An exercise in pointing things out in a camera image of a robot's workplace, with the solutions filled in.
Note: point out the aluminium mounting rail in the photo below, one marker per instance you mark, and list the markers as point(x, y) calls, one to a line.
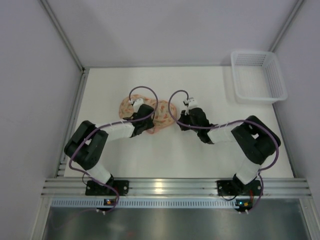
point(274, 188)

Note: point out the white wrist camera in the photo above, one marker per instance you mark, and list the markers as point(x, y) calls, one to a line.
point(136, 103)
point(190, 103)

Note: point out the aluminium frame post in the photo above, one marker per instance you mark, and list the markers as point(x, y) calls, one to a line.
point(61, 33)
point(287, 24)

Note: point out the right aluminium frame post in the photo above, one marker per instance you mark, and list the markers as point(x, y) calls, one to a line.
point(287, 24)

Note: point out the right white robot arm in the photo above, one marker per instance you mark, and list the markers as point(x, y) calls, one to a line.
point(255, 139)

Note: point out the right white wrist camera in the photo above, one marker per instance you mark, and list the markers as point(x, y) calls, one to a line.
point(190, 103)

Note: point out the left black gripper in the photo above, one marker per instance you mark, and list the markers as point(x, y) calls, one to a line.
point(146, 119)

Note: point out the peach floral mesh laundry bag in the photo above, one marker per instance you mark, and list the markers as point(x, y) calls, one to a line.
point(162, 118)

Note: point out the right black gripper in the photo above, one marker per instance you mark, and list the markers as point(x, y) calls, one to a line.
point(191, 120)

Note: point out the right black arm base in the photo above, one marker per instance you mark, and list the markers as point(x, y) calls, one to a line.
point(228, 187)

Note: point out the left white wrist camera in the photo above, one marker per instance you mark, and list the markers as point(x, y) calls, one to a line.
point(136, 103)

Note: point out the white plastic basket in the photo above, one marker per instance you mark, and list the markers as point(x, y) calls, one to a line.
point(257, 77)

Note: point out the white slotted cable duct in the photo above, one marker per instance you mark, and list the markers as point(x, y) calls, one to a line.
point(150, 203)

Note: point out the left aluminium frame post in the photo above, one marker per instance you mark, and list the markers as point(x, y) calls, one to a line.
point(61, 33)

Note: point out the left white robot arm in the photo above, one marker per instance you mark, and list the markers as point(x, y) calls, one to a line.
point(87, 143)

